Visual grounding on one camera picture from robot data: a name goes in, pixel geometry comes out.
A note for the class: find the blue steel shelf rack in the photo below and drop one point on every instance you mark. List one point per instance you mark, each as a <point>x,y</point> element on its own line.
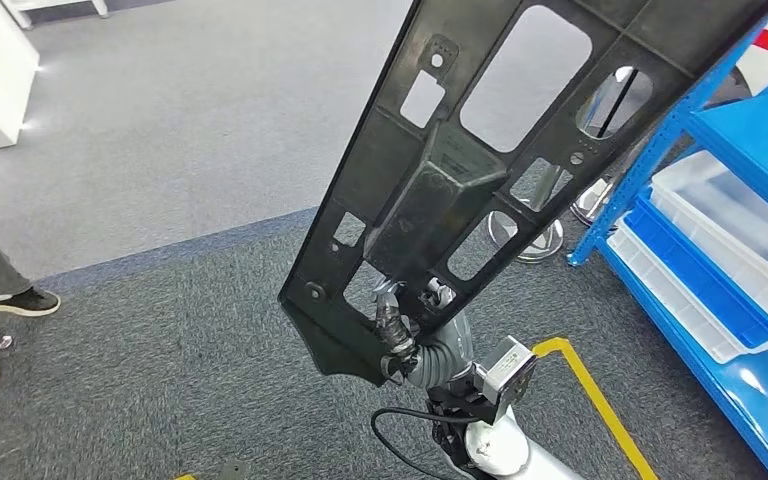
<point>755,132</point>

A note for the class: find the yellow floor tape marking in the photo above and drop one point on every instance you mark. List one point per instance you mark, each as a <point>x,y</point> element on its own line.
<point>589,391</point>

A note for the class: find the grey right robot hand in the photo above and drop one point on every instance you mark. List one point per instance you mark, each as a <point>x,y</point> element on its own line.
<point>394,331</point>

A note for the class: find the black plastic plate bracket part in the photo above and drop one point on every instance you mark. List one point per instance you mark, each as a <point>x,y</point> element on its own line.
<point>437,192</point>

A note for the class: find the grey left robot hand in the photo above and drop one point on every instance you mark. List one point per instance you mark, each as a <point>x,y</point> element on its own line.
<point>233,472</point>

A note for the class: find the blue plastic crate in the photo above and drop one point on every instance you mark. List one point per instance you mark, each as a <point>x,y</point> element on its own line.
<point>695,272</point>

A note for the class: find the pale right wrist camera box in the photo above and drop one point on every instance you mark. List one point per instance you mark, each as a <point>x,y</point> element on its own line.
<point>506,371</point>

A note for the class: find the white bench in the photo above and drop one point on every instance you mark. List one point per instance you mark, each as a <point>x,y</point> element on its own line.
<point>59,5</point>

